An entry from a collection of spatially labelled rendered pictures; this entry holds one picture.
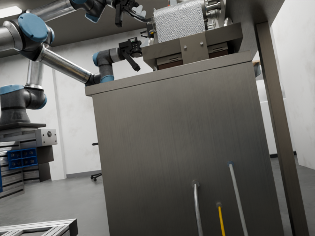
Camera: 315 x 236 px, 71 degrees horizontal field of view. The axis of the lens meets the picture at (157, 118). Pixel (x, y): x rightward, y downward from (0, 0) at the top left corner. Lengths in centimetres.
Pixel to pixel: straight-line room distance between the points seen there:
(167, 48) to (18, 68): 553
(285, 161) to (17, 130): 136
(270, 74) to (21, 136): 131
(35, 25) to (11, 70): 531
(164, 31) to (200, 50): 35
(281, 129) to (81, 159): 453
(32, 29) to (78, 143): 433
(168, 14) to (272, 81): 62
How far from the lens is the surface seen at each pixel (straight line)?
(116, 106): 91
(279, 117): 124
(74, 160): 534
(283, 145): 125
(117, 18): 134
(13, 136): 137
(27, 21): 109
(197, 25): 118
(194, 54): 90
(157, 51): 96
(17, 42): 108
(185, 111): 82
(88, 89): 97
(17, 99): 143
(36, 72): 155
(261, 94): 416
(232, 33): 94
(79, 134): 525
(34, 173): 131
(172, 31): 119
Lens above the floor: 66
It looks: 4 degrees up
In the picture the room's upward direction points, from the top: 8 degrees counter-clockwise
